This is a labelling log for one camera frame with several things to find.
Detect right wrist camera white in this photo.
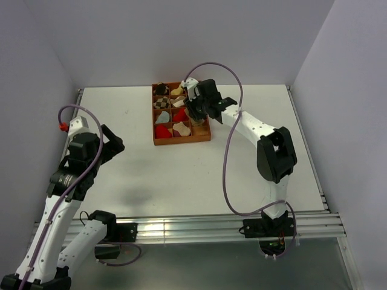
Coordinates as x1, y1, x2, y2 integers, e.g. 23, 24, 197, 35
181, 77, 199, 101

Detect dark brown rolled sock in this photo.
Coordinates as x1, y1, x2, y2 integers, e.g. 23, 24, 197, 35
154, 82, 169, 95

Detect aluminium front rail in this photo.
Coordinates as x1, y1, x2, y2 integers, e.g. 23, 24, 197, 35
30, 213, 347, 247

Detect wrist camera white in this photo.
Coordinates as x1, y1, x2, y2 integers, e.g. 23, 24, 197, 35
181, 77, 199, 101
59, 116, 89, 138

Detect red rolled sock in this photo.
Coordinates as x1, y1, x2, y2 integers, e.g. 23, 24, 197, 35
172, 108, 189, 123

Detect orange wooden compartment tray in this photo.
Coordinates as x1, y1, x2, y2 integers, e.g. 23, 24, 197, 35
152, 82, 212, 146

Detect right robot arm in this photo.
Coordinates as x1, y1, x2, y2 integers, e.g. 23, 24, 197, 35
181, 77, 298, 236

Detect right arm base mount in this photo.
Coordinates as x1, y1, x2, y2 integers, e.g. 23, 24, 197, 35
238, 217, 294, 239

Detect beige maroon striped sock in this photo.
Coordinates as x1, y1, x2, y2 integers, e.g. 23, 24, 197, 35
172, 121, 191, 137

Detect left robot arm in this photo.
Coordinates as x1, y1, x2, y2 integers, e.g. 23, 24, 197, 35
1, 124, 125, 289

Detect black box under rail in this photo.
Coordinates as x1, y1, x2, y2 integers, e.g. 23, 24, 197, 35
94, 245, 121, 260

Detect light blue rolled sock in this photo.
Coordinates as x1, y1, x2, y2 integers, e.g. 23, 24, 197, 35
155, 111, 171, 124

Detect beige brown striped rolled sock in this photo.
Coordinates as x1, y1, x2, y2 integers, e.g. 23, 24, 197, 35
171, 95, 186, 108

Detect checkered rolled sock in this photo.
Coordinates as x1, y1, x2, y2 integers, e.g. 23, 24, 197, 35
153, 96, 171, 109

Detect red sock with white pattern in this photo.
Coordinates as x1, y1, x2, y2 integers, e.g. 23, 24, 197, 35
155, 124, 173, 139

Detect yellow rolled sock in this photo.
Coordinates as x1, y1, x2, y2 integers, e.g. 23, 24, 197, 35
171, 84, 185, 95

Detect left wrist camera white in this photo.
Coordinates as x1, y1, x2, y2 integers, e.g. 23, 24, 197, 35
59, 116, 89, 138

